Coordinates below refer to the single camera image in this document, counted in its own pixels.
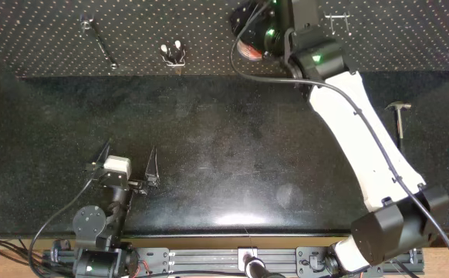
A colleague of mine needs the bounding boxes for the hammer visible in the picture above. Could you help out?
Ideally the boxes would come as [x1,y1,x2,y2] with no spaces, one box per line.
[384,100,413,154]

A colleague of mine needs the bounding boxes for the mounting rail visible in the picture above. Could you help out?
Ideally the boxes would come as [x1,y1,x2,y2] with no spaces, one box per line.
[42,239,426,278]

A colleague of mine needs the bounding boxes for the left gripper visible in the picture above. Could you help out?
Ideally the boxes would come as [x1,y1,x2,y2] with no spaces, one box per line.
[85,140,161,195]

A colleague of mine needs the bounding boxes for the black pegboard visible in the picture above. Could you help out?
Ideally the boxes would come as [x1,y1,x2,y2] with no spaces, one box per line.
[0,0,449,78]

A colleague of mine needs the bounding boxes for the roll of blue tape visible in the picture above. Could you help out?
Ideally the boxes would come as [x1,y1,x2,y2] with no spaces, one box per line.
[236,38,266,63]

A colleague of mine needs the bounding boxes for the black cable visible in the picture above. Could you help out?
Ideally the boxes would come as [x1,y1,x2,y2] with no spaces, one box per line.
[228,0,449,278]
[27,170,97,278]

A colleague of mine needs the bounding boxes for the wrench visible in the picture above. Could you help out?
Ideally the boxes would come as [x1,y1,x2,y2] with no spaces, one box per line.
[79,14,120,70]

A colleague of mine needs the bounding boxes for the black and white pliers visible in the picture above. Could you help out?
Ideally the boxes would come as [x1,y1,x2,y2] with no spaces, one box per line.
[160,38,187,76]

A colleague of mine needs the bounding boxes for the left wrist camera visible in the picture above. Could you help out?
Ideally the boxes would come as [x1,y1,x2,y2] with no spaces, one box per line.
[103,154,132,176]

